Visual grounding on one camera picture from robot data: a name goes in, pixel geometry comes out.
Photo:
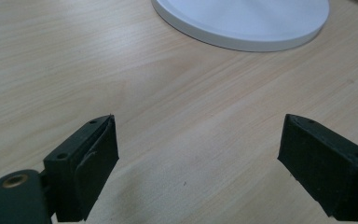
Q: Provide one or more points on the white round lamp base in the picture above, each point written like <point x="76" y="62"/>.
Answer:
<point x="245" y="18"/>

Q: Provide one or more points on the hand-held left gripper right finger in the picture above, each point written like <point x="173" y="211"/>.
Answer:
<point x="326" y="168"/>

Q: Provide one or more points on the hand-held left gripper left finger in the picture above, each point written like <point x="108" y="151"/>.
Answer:
<point x="84" y="168"/>

